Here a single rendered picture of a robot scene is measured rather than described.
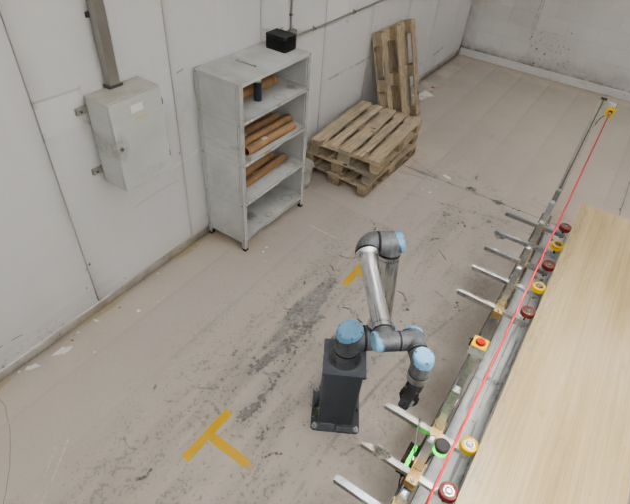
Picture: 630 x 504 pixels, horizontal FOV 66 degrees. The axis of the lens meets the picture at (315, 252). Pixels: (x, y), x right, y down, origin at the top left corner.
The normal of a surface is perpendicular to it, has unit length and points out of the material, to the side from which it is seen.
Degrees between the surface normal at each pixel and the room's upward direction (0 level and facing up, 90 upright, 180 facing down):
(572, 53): 90
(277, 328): 0
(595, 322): 0
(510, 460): 0
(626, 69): 90
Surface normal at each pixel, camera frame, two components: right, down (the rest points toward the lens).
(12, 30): 0.83, 0.42
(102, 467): 0.07, -0.74
